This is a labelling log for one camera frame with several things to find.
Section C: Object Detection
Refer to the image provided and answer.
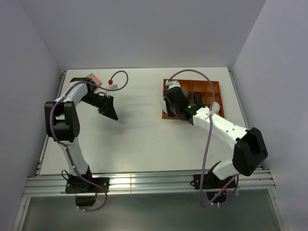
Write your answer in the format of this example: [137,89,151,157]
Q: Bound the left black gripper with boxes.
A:
[81,93,118,121]

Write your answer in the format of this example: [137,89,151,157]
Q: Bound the white sock with black stripes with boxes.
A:
[160,98,169,115]

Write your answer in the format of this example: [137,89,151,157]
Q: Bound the black striped sock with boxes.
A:
[193,92,202,102]

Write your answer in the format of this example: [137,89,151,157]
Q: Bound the orange compartment tray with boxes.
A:
[162,79,224,124]

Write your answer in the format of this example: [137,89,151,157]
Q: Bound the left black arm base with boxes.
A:
[61,169,110,209]

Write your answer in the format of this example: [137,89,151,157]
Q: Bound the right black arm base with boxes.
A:
[190,173,232,204]

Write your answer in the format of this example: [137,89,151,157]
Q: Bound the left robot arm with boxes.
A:
[44,77,118,192]

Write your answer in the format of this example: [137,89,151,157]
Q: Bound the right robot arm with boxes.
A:
[163,86,268,188]

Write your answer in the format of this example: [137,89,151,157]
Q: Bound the rolled grey socks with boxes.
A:
[182,90,190,99]

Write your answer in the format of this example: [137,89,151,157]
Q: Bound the pink green patterned socks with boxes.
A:
[87,73,102,87]

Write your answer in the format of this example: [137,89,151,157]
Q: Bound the large white rolled socks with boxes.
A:
[211,102,221,115]

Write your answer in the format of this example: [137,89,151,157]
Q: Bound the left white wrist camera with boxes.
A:
[108,84,118,91]

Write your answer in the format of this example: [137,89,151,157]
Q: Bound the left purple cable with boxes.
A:
[50,70,129,212]

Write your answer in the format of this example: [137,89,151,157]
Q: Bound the purple cable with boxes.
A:
[167,69,240,208]
[50,70,129,212]

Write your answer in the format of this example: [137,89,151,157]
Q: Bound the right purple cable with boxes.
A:
[167,69,240,208]

